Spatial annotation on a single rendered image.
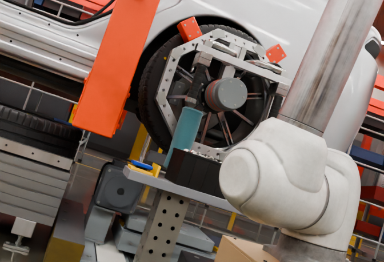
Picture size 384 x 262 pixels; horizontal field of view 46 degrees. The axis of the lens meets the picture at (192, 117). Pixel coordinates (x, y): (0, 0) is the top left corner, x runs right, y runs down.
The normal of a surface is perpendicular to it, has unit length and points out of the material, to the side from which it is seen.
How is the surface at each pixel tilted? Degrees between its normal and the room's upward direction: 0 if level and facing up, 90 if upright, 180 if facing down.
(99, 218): 90
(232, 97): 90
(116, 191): 90
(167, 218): 90
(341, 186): 73
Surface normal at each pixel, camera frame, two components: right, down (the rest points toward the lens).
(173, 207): 0.24, 0.00
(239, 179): -0.76, -0.18
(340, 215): 0.56, 0.13
